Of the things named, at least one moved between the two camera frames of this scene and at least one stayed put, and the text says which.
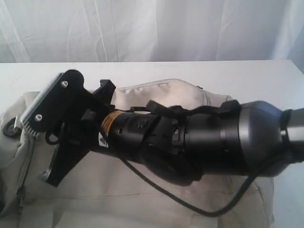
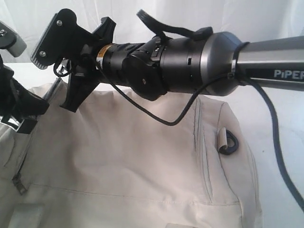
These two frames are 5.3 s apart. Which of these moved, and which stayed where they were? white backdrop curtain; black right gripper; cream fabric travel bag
Moved: black right gripper
Stayed: white backdrop curtain; cream fabric travel bag
